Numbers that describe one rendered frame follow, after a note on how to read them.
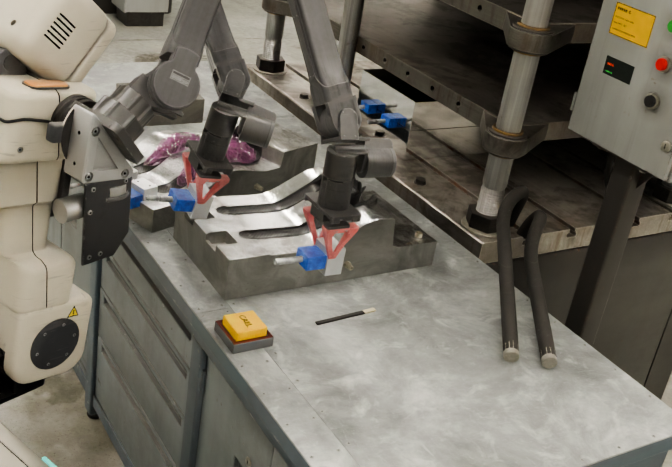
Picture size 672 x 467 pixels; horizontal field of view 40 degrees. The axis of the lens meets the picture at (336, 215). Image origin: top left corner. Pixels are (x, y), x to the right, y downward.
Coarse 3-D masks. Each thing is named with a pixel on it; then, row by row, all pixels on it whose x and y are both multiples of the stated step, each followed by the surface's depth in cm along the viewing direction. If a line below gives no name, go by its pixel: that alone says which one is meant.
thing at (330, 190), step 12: (324, 180) 166; (312, 192) 171; (324, 192) 165; (336, 192) 164; (348, 192) 165; (324, 204) 166; (336, 204) 165; (348, 204) 167; (336, 216) 164; (348, 216) 165; (360, 216) 166
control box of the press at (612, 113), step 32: (608, 0) 202; (640, 0) 195; (608, 32) 203; (640, 32) 196; (608, 64) 204; (640, 64) 197; (576, 96) 214; (608, 96) 205; (640, 96) 198; (576, 128) 214; (608, 128) 206; (640, 128) 199; (608, 160) 223; (640, 160) 200; (608, 192) 215; (640, 192) 213; (608, 224) 216; (608, 256) 218; (576, 288) 227; (608, 288) 224; (576, 320) 228
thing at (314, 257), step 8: (320, 240) 173; (336, 240) 174; (304, 248) 171; (312, 248) 172; (320, 248) 172; (344, 248) 172; (296, 256) 170; (304, 256) 170; (312, 256) 169; (320, 256) 170; (280, 264) 168; (304, 264) 170; (312, 264) 170; (320, 264) 171; (328, 264) 171; (336, 264) 172; (328, 272) 172; (336, 272) 173
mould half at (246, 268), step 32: (288, 192) 204; (352, 192) 200; (224, 224) 188; (256, 224) 191; (288, 224) 194; (384, 224) 192; (192, 256) 190; (224, 256) 177; (256, 256) 178; (288, 256) 182; (352, 256) 191; (384, 256) 196; (416, 256) 201; (224, 288) 178; (256, 288) 182; (288, 288) 186
